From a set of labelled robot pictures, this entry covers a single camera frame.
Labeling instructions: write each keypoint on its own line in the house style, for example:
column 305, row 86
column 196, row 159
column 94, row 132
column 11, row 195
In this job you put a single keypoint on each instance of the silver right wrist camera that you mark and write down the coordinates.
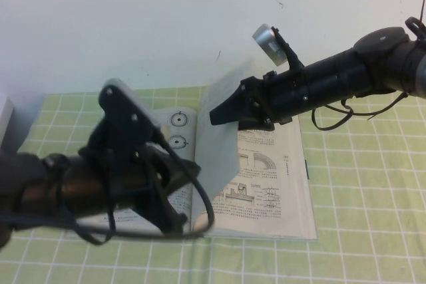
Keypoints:
column 269, row 44

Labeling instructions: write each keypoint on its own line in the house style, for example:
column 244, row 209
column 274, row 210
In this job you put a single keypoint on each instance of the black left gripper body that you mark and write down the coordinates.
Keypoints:
column 123, row 177

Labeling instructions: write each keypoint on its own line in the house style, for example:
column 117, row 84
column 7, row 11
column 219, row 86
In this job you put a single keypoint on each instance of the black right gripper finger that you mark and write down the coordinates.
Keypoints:
column 229, row 109
column 256, row 126

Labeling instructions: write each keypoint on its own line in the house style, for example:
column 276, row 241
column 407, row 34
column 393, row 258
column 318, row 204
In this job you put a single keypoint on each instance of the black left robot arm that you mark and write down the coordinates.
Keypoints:
column 36, row 187

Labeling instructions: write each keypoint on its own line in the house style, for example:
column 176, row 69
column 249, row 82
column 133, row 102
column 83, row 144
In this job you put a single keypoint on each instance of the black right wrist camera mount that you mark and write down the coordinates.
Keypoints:
column 288, row 51

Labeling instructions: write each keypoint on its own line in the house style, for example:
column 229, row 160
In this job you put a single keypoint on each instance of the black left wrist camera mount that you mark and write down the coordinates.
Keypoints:
column 120, row 114

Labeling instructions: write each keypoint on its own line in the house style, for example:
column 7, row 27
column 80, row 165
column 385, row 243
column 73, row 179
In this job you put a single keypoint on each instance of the green white checked tablecloth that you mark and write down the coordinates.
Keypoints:
column 366, row 214

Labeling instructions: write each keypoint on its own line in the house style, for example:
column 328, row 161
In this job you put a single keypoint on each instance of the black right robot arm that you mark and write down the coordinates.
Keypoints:
column 359, row 74

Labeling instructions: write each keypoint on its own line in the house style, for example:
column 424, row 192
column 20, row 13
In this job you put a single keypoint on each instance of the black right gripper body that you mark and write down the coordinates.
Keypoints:
column 276, row 97

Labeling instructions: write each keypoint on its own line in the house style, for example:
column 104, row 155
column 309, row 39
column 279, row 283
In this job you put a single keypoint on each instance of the hardcover technical book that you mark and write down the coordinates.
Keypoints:
column 283, row 197

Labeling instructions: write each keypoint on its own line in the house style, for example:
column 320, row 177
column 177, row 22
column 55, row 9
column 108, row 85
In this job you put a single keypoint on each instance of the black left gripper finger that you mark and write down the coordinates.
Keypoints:
column 179, row 171
column 163, row 214

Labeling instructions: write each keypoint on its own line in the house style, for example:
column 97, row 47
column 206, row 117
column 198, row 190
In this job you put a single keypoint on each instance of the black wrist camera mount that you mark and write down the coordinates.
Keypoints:
column 120, row 114
column 288, row 51

